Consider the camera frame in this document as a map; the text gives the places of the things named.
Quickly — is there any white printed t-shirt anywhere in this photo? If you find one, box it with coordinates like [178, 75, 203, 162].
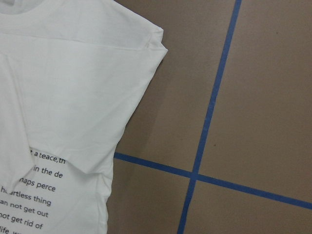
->
[0, 0, 167, 234]

